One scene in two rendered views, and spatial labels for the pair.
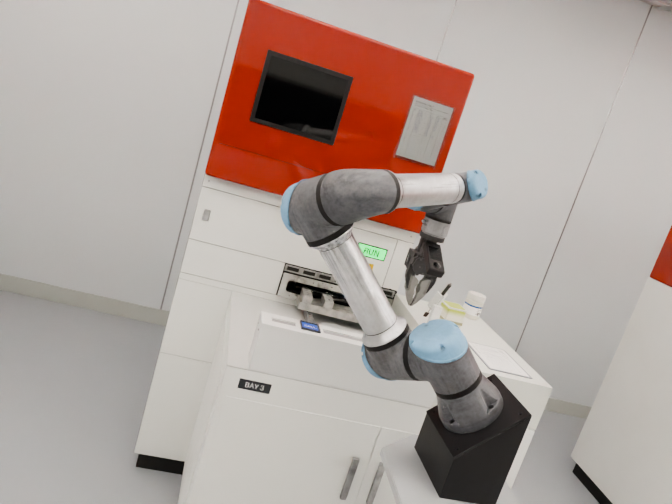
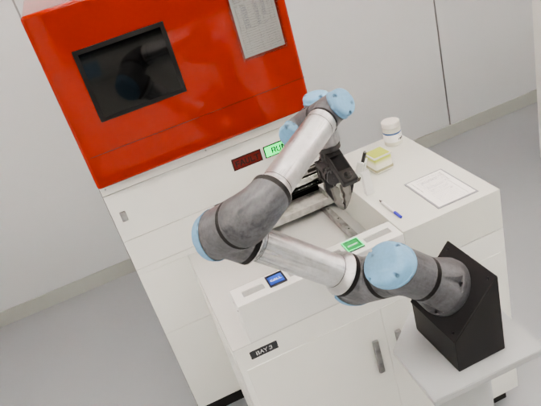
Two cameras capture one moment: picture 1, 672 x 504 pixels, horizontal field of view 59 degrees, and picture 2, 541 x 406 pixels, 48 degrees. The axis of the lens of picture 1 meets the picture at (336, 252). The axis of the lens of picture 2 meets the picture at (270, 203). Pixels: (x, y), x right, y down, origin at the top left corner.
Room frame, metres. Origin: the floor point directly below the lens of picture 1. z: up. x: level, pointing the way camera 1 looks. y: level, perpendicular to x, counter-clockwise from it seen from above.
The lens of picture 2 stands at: (0.09, -0.06, 2.02)
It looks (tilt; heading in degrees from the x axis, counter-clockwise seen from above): 28 degrees down; 1
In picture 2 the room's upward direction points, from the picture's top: 17 degrees counter-clockwise
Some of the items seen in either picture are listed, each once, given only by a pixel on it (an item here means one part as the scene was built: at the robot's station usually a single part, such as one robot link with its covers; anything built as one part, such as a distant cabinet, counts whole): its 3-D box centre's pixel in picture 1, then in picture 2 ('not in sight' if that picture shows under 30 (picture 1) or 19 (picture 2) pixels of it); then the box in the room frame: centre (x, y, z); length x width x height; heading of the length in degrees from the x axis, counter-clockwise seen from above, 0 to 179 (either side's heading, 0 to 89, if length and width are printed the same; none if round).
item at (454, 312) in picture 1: (451, 313); (378, 160); (2.07, -0.46, 1.00); 0.07 x 0.07 x 0.07; 16
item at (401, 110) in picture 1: (327, 119); (161, 48); (2.48, 0.19, 1.52); 0.81 x 0.75 x 0.60; 102
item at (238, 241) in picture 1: (300, 253); (220, 189); (2.17, 0.13, 1.02); 0.81 x 0.03 x 0.40; 102
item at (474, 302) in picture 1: (473, 305); (391, 131); (2.24, -0.57, 1.01); 0.07 x 0.07 x 0.10
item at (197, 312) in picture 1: (255, 360); (240, 273); (2.50, 0.20, 0.41); 0.82 x 0.70 x 0.82; 102
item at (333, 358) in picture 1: (347, 360); (321, 279); (1.62, -0.12, 0.89); 0.55 x 0.09 x 0.14; 102
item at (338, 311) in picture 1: (344, 312); (290, 212); (2.13, -0.10, 0.87); 0.36 x 0.08 x 0.03; 102
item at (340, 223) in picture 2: not in sight; (344, 226); (1.97, -0.27, 0.84); 0.50 x 0.02 x 0.03; 12
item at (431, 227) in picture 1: (434, 227); (324, 138); (1.66, -0.24, 1.33); 0.08 x 0.08 x 0.05
